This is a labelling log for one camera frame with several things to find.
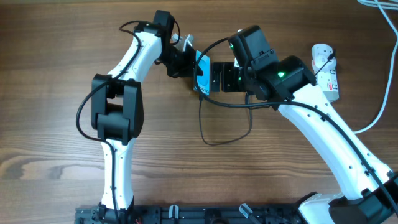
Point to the white power strip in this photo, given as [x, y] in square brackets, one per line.
[327, 79]

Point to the white charger plug adapter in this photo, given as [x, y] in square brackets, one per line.
[321, 62]

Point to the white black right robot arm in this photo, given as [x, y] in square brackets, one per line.
[368, 187]

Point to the blue screen smartphone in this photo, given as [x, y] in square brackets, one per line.
[204, 75]

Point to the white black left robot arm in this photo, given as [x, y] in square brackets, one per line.
[117, 110]

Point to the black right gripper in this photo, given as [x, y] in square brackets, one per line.
[229, 70]

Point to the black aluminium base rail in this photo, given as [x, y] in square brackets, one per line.
[244, 213]

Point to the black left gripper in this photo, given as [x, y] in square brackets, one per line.
[188, 65]

